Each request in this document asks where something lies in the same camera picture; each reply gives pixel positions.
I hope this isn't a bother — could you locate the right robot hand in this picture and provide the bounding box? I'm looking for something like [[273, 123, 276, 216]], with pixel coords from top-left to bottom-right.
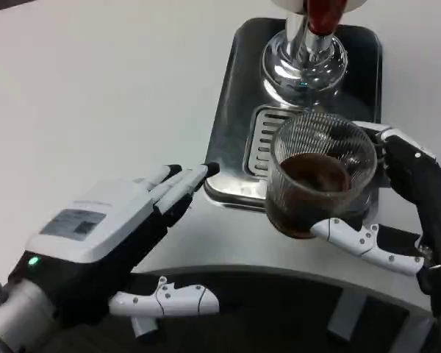
[[310, 120, 441, 317]]

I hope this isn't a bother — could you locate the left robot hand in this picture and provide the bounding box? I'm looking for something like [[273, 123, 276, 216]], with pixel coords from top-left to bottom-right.
[[7, 161, 221, 332]]

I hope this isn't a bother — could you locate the clear ribbed glass cup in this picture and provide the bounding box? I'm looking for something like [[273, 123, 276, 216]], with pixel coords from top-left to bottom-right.
[[264, 112, 379, 240]]

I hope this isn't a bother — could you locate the silver table leg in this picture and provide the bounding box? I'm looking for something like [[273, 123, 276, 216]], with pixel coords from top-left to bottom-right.
[[130, 315, 159, 338], [326, 288, 367, 341]]

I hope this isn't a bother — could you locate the slotted steel drip grid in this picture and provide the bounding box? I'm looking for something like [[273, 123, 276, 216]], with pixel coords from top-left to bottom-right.
[[244, 105, 298, 177]]

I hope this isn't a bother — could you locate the steel drip tray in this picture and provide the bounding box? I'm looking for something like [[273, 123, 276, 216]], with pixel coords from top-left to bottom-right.
[[204, 17, 385, 214]]

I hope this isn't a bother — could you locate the red tap handle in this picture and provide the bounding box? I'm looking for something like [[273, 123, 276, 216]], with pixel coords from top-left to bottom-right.
[[303, 0, 345, 38]]

